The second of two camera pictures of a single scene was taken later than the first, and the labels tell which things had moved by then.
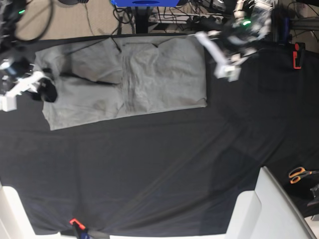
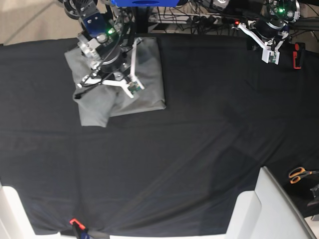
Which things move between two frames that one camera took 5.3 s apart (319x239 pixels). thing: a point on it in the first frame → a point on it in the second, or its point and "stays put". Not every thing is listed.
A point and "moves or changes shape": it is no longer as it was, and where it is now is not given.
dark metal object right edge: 315,190 stays put
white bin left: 15,223 stays put
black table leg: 141,19 stays put
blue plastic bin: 145,3 stays put
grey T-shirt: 101,78 moves or changes shape
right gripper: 229,47 → 268,36
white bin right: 267,212 stays put
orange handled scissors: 296,173 stays put
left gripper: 16,77 → 113,63
